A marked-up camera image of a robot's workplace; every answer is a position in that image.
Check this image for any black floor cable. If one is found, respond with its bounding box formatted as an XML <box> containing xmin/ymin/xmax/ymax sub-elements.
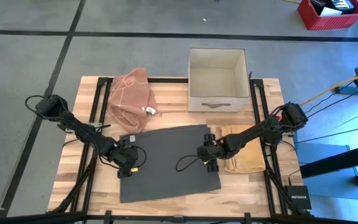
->
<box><xmin>296</xmin><ymin>124</ymin><xmax>358</xmax><ymax>144</ymax></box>
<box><xmin>306</xmin><ymin>81</ymin><xmax>358</xmax><ymax>118</ymax></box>

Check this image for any black metal rig frame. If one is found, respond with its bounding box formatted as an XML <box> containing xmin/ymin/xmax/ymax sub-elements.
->
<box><xmin>0</xmin><ymin>69</ymin><xmax>315</xmax><ymax>224</ymax></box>

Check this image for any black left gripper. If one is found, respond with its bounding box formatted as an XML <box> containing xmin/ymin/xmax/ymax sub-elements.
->
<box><xmin>109</xmin><ymin>138</ymin><xmax>142</xmax><ymax>179</ymax></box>

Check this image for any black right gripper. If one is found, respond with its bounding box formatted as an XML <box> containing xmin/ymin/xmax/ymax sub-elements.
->
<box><xmin>196</xmin><ymin>133</ymin><xmax>230</xmax><ymax>174</ymax></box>

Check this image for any white box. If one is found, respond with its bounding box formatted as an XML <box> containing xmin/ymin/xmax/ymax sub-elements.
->
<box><xmin>319</xmin><ymin>6</ymin><xmax>344</xmax><ymax>17</ymax></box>

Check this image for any yellow towel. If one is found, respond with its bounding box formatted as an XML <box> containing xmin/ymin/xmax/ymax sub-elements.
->
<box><xmin>220</xmin><ymin>124</ymin><xmax>267</xmax><ymax>174</ymax></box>

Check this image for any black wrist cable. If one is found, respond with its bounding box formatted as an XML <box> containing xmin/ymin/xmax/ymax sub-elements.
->
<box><xmin>131</xmin><ymin>144</ymin><xmax>148</xmax><ymax>171</ymax></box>
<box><xmin>175</xmin><ymin>154</ymin><xmax>205</xmax><ymax>173</ymax></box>

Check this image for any beige fabric storage box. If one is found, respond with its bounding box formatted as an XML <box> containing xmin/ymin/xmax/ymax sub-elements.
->
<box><xmin>187</xmin><ymin>47</ymin><xmax>250</xmax><ymax>113</ymax></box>

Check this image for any pink towel with white label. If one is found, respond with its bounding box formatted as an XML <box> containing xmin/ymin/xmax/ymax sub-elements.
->
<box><xmin>107</xmin><ymin>67</ymin><xmax>158</xmax><ymax>134</ymax></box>

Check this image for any black diagonal beam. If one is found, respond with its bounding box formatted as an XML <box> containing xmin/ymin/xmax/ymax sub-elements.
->
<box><xmin>300</xmin><ymin>141</ymin><xmax>358</xmax><ymax>179</ymax></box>

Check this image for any black Netgear network switch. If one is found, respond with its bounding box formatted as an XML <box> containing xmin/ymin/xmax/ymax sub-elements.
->
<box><xmin>286</xmin><ymin>185</ymin><xmax>313</xmax><ymax>211</ymax></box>

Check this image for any dark grey towel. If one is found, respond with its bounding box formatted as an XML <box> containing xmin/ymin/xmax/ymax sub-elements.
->
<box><xmin>118</xmin><ymin>124</ymin><xmax>223</xmax><ymax>204</ymax></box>

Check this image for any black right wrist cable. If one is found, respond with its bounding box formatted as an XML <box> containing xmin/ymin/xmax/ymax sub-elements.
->
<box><xmin>175</xmin><ymin>154</ymin><xmax>205</xmax><ymax>173</ymax></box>

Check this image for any black cable sleeve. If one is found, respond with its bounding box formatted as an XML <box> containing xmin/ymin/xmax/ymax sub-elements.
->
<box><xmin>50</xmin><ymin>143</ymin><xmax>101</xmax><ymax>214</ymax></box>

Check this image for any red plastic crate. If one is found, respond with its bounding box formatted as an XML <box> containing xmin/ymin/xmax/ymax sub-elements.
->
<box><xmin>297</xmin><ymin>0</ymin><xmax>358</xmax><ymax>31</ymax></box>

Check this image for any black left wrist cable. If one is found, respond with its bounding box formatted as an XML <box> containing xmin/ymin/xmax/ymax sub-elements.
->
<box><xmin>131</xmin><ymin>144</ymin><xmax>148</xmax><ymax>171</ymax></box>

